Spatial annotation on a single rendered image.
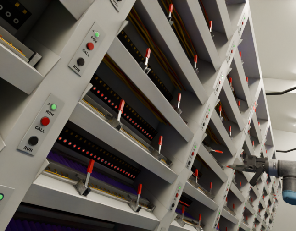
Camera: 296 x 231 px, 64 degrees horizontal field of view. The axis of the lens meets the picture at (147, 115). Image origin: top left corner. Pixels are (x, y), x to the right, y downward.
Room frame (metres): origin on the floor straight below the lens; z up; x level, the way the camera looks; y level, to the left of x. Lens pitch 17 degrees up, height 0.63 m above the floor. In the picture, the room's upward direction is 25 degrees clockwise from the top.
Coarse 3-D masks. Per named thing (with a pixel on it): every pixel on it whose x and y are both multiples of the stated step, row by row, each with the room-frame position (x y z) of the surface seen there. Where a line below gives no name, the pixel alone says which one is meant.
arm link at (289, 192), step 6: (282, 180) 1.20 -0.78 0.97; (288, 180) 1.15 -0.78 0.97; (294, 180) 1.14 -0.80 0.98; (282, 186) 1.19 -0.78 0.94; (288, 186) 1.15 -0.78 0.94; (294, 186) 1.13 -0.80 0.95; (282, 192) 1.18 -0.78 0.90; (288, 192) 1.14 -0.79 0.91; (294, 192) 1.12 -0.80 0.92; (288, 198) 1.14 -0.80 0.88; (294, 198) 1.12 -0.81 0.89; (294, 204) 1.17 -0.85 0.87
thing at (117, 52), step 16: (112, 48) 0.54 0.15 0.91; (128, 48) 0.78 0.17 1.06; (112, 64) 0.69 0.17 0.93; (128, 64) 0.60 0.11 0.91; (144, 64) 0.65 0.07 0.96; (128, 80) 0.75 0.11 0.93; (144, 80) 0.66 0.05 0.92; (160, 80) 0.96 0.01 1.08; (144, 96) 0.95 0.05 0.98; (160, 96) 0.74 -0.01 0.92; (160, 112) 0.96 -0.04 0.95; (176, 112) 0.84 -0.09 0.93; (176, 128) 0.90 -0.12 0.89; (192, 128) 1.01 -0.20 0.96
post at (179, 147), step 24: (216, 48) 1.04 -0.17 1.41; (216, 72) 1.01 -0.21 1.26; (192, 96) 1.05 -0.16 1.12; (216, 96) 1.06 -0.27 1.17; (192, 120) 1.02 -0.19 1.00; (168, 144) 1.06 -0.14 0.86; (192, 144) 1.01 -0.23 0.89; (144, 168) 1.10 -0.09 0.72; (168, 192) 1.01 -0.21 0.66; (168, 216) 1.04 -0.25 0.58
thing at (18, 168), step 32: (96, 0) 0.45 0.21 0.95; (128, 0) 0.51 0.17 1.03; (32, 32) 0.56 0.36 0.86; (64, 32) 0.47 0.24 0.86; (64, 64) 0.47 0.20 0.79; (96, 64) 0.52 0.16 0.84; (0, 96) 0.52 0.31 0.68; (32, 96) 0.45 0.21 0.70; (64, 96) 0.49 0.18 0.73; (0, 128) 0.47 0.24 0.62; (0, 160) 0.46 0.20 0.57; (32, 160) 0.50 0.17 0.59; (0, 224) 0.51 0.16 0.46
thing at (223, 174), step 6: (198, 150) 1.10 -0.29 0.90; (204, 150) 1.14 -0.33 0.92; (198, 156) 1.36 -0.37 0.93; (204, 156) 1.17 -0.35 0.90; (210, 156) 1.21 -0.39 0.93; (204, 162) 1.46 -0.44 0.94; (210, 162) 1.26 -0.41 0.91; (216, 162) 1.30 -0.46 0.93; (210, 168) 1.58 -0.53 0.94; (216, 168) 1.35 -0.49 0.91; (228, 168) 1.56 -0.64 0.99; (222, 174) 1.45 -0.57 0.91; (228, 174) 1.55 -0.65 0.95; (222, 180) 1.51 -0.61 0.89
